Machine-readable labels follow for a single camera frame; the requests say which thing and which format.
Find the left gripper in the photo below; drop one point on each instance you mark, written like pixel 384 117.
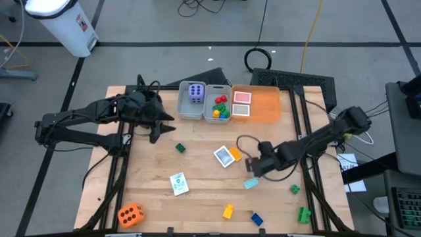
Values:
pixel 144 108

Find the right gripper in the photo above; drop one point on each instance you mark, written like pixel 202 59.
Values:
pixel 266 161

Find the mint toy brick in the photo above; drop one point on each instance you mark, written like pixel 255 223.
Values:
pixel 251 183

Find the dark green toy block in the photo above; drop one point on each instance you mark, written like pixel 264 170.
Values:
pixel 180 148

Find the small green toy block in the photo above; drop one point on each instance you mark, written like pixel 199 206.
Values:
pixel 294 189

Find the purple foam dice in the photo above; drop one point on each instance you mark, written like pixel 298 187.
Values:
pixel 196 93

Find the yellow toy block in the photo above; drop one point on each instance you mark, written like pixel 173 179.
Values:
pixel 216 114
pixel 228 212

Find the green long toy brick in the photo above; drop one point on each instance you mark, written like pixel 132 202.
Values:
pixel 217 107

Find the blue rounded toy block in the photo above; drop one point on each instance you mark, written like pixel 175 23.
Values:
pixel 223 116

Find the red toy block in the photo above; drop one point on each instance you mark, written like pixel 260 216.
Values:
pixel 221 98

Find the red card deck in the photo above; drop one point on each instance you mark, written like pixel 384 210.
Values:
pixel 242 97

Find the orange foam dice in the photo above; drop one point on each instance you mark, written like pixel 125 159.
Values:
pixel 131 221

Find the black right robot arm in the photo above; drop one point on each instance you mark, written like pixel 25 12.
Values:
pixel 329 131

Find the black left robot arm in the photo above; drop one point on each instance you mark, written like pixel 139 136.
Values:
pixel 75 121

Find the grey plastic bin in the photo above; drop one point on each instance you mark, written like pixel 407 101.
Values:
pixel 209 102
pixel 184 110

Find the translucent orange tray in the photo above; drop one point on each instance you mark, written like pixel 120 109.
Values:
pixel 266 105

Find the dark blue toy brick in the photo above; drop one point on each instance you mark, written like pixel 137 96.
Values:
pixel 257 219

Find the white card green emblem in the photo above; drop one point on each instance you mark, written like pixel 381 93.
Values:
pixel 179 184

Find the black flat panel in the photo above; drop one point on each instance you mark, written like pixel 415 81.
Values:
pixel 210 77

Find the yellow connector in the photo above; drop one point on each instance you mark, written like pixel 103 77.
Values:
pixel 346 135

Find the black perforated metal panel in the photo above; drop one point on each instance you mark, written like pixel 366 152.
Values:
pixel 289 79

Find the white paper sheet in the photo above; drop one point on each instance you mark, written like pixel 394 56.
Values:
pixel 352 163

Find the black desk foot bar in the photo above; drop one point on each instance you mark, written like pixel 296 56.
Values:
pixel 368 168

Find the white computer mouse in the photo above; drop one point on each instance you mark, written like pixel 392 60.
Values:
pixel 381 204

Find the grey desk with keyboard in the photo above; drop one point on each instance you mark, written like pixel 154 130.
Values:
pixel 394 179

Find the white trash bin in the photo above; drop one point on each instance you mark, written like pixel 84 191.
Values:
pixel 65 29

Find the backlit keyboard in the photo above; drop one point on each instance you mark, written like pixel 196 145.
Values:
pixel 408 207

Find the grey stand base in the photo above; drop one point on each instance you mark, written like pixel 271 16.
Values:
pixel 18 74

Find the black chair base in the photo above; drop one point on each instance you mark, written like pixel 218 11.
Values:
pixel 5 113

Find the black desk device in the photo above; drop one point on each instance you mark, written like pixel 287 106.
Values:
pixel 415 105

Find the black aluminium table frame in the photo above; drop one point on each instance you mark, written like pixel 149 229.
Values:
pixel 169 87

